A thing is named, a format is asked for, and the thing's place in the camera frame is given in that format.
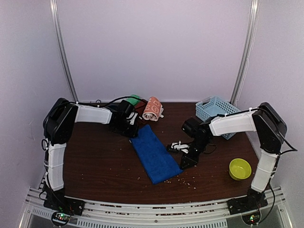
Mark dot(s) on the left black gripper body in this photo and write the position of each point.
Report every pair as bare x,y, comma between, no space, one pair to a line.
124,129

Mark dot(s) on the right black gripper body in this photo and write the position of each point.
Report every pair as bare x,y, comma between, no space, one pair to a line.
201,146

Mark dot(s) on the blue towel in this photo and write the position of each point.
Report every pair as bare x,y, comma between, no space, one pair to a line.
157,162

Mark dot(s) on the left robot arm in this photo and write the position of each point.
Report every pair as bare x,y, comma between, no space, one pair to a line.
58,127

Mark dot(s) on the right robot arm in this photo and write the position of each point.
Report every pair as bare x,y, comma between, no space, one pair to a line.
263,120

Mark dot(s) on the brown rolled towel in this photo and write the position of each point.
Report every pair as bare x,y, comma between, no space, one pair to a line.
140,107

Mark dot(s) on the green rolled towel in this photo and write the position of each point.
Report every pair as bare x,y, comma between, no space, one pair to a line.
133,99

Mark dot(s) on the orange patterned rolled towel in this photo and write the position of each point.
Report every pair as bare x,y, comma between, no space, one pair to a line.
153,110

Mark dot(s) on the light blue plastic basket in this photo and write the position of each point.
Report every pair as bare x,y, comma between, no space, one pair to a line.
212,106

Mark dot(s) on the yellow-green bowl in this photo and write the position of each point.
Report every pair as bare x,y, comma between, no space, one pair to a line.
239,169

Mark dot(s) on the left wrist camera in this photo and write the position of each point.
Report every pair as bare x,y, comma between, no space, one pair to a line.
131,119

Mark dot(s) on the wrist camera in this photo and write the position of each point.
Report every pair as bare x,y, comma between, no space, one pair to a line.
131,119
176,147

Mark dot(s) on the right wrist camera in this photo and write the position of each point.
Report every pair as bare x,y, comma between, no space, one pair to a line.
176,147

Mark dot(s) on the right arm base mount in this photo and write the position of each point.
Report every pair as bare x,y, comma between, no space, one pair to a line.
249,208

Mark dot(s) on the front aluminium rail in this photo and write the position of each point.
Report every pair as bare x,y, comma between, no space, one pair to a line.
208,214

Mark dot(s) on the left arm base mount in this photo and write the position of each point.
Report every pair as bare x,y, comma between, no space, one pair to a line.
63,213

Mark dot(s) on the left aluminium frame post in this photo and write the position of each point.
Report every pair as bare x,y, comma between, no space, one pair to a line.
62,51

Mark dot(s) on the aluminium frame post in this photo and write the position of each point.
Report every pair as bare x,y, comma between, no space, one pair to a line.
249,40
62,51

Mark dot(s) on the right aluminium frame post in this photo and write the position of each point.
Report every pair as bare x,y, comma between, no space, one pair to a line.
249,40

